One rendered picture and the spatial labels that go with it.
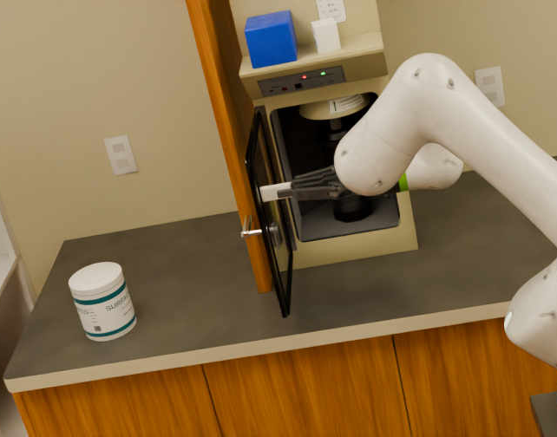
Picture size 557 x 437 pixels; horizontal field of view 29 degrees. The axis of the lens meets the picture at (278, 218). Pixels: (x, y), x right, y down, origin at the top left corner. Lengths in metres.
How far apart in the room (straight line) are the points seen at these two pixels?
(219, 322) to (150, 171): 0.68
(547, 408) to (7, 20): 1.75
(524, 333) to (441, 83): 0.43
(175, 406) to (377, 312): 0.54
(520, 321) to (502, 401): 0.82
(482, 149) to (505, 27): 1.22
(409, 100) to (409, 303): 0.81
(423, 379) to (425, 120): 0.94
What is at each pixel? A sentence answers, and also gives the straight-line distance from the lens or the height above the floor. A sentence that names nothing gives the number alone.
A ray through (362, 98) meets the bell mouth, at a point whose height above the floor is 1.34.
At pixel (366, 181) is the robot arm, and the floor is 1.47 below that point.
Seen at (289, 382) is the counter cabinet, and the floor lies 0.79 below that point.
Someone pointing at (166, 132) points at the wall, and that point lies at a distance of 3.07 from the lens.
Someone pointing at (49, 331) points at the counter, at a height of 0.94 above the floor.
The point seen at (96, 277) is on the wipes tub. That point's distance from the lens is 2.63.
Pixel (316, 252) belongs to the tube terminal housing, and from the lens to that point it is 2.71.
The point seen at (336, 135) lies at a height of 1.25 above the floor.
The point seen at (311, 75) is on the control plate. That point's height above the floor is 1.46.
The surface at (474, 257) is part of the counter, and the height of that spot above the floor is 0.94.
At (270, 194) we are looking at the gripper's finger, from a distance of 2.34.
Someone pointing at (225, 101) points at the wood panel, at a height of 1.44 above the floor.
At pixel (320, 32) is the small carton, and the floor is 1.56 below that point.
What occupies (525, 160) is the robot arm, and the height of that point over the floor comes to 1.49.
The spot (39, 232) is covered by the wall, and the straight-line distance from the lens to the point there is 3.28.
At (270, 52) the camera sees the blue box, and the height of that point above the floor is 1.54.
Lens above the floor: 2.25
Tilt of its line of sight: 26 degrees down
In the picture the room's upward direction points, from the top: 13 degrees counter-clockwise
